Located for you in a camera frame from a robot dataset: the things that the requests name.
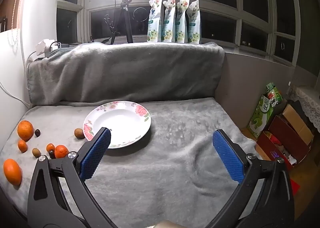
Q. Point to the red cardboard box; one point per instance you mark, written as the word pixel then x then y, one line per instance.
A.
pixel 285 133

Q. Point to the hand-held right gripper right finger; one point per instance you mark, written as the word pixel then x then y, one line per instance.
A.
pixel 228 155

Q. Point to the large smooth orange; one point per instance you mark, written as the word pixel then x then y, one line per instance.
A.
pixel 12 171

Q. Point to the green carton box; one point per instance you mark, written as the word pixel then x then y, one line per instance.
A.
pixel 260 118

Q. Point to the red paper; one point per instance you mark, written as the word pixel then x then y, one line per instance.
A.
pixel 295 188

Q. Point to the white power strip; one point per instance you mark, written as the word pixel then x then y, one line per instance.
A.
pixel 42 47

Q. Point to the white side board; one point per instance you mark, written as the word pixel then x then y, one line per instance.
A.
pixel 10 68

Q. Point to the dark grey fleece blanket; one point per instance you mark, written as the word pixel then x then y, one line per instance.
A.
pixel 125 73

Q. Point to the tiny orange kumquat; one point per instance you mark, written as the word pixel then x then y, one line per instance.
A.
pixel 50 147

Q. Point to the light grey fleece blanket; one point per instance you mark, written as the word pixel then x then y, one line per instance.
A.
pixel 162 168

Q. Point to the mandarin with stem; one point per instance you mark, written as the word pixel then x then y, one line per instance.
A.
pixel 61 151

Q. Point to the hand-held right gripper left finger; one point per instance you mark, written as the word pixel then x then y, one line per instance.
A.
pixel 96 153

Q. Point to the brown wooden cabinet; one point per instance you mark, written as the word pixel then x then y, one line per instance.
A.
pixel 10 5

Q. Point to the dark grape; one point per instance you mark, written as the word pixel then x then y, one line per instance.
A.
pixel 51 154
pixel 37 132

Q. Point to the large rough-skinned orange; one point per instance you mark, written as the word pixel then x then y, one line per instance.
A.
pixel 25 130

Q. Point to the green snack packet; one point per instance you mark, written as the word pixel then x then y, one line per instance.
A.
pixel 275 93

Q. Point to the white lace cloth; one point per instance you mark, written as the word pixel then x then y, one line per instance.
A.
pixel 308 103

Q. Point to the small brown kiwi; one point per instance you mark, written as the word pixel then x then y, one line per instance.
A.
pixel 36 152

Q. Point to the small mandarin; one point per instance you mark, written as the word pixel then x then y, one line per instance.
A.
pixel 22 146

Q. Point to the brown cardboard box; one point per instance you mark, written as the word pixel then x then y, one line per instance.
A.
pixel 295 118

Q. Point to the white floral plate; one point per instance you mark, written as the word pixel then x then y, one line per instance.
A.
pixel 120 123

